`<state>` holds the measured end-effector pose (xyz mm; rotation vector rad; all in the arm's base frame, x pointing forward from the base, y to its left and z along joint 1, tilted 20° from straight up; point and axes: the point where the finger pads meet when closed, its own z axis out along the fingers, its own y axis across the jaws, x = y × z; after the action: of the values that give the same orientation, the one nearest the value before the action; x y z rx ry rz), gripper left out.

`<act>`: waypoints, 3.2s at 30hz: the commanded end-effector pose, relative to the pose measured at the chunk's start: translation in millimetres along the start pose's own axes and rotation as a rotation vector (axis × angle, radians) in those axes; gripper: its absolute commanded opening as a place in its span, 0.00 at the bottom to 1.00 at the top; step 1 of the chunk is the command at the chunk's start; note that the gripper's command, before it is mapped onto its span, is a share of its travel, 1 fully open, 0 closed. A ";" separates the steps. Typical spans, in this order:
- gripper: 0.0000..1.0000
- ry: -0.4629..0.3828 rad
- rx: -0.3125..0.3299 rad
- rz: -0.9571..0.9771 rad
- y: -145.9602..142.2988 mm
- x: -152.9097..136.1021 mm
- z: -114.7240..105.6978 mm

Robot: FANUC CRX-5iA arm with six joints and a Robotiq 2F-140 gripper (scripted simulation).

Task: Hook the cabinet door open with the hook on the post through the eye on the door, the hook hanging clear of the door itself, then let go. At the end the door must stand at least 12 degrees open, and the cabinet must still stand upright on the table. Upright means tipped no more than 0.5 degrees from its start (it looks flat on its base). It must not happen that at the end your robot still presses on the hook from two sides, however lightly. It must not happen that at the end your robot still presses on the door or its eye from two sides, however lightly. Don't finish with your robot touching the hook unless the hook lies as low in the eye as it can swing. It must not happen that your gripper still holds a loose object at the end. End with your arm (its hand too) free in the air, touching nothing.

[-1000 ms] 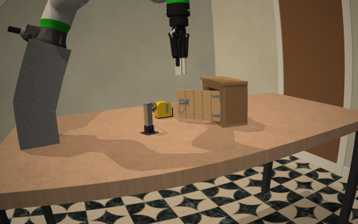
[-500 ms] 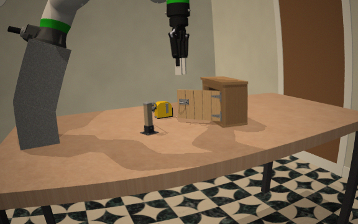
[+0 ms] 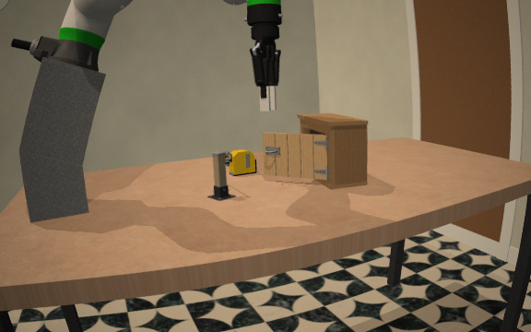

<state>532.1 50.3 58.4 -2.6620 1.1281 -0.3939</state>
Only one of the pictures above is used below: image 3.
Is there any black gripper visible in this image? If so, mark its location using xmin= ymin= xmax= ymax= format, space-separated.
xmin=250 ymin=25 xmax=281 ymax=111

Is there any yellow tape measure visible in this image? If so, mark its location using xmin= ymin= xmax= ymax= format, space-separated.
xmin=230 ymin=149 xmax=257 ymax=176

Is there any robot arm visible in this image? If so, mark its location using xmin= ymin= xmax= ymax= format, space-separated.
xmin=11 ymin=0 xmax=283 ymax=72

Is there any grey post with hook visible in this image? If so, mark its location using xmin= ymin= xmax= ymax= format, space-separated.
xmin=209 ymin=150 xmax=235 ymax=201

